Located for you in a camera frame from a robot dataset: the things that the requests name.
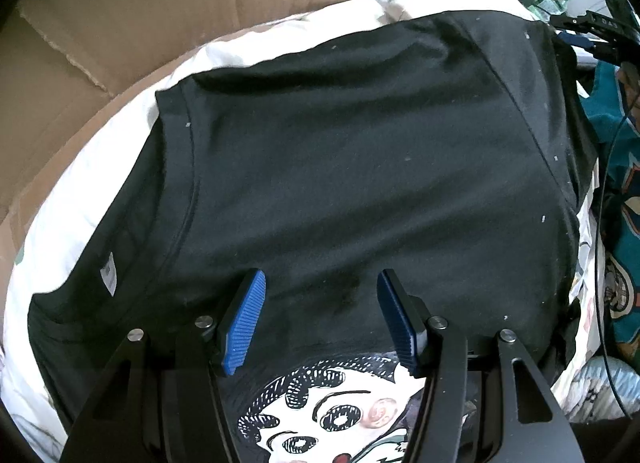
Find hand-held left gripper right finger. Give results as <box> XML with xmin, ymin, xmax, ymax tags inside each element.
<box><xmin>376</xmin><ymin>268</ymin><xmax>583</xmax><ymax>463</ymax></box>

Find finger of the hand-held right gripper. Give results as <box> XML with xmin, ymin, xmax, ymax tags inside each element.
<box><xmin>548</xmin><ymin>12</ymin><xmax>602</xmax><ymax>31</ymax></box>
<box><xmin>556</xmin><ymin>31</ymin><xmax>602</xmax><ymax>54</ymax></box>

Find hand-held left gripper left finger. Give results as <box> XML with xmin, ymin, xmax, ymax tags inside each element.
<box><xmin>60</xmin><ymin>268</ymin><xmax>268</xmax><ymax>463</ymax></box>

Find black cartoon print t-shirt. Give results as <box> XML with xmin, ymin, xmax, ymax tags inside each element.
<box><xmin>27</xmin><ymin>8</ymin><xmax>602</xmax><ymax>463</ymax></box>

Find teal printed blanket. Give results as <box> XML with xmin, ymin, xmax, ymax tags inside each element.
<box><xmin>580</xmin><ymin>62</ymin><xmax>640</xmax><ymax>360</ymax></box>

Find cream printed bed sheet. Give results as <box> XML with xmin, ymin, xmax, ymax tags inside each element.
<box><xmin>0</xmin><ymin>0</ymin><xmax>607</xmax><ymax>463</ymax></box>

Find brown cardboard box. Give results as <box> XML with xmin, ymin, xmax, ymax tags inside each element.
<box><xmin>0</xmin><ymin>0</ymin><xmax>388</xmax><ymax>254</ymax></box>

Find thin black cable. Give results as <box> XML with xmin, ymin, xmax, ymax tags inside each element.
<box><xmin>592</xmin><ymin>88</ymin><xmax>637</xmax><ymax>419</ymax></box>

